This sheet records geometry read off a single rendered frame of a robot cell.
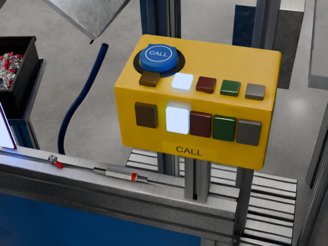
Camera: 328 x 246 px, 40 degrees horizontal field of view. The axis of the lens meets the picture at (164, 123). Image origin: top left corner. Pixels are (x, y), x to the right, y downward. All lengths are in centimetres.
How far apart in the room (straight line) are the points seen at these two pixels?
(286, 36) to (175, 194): 57
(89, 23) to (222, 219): 40
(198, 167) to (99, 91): 161
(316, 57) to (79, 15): 43
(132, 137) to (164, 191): 15
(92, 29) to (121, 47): 161
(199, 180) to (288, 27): 57
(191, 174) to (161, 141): 10
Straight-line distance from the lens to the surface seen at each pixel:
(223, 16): 264
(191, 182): 59
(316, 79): 84
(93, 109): 206
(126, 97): 47
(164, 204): 64
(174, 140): 49
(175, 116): 45
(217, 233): 67
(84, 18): 81
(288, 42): 110
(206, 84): 45
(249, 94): 44
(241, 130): 45
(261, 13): 96
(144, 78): 46
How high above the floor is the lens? 136
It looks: 44 degrees down
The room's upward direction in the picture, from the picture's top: 3 degrees counter-clockwise
